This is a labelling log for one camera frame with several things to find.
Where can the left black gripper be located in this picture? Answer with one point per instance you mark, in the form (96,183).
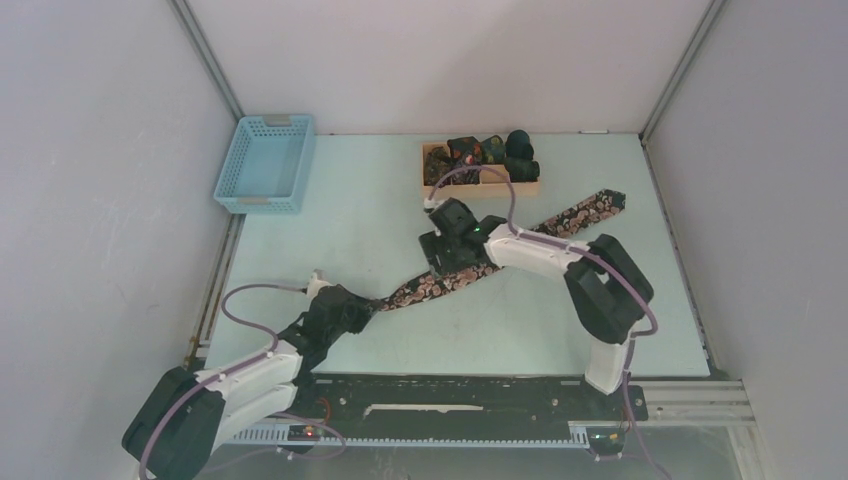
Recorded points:
(364,309)

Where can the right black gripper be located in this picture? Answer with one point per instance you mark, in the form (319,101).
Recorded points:
(433,244)

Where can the rose patterned necktie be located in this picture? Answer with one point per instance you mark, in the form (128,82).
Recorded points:
(602,205)

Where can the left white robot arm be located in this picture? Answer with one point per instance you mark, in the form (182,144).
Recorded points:
(188,415)

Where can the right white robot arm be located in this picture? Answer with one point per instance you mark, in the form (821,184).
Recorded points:
(609,292)

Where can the wooden tray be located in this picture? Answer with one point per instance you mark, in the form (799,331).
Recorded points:
(490,185)

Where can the rolled dark paisley tie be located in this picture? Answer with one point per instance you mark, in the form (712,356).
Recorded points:
(437,162)

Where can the rolled red floral tie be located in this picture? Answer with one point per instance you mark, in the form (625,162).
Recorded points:
(465,152)

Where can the rolled green patterned tie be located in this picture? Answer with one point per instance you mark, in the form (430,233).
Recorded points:
(493,150)

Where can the blue plastic basket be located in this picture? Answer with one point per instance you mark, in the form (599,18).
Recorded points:
(268,164)

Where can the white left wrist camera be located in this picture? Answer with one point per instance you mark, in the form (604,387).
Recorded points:
(316,283)

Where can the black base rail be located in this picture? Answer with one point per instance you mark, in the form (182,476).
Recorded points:
(471,410)

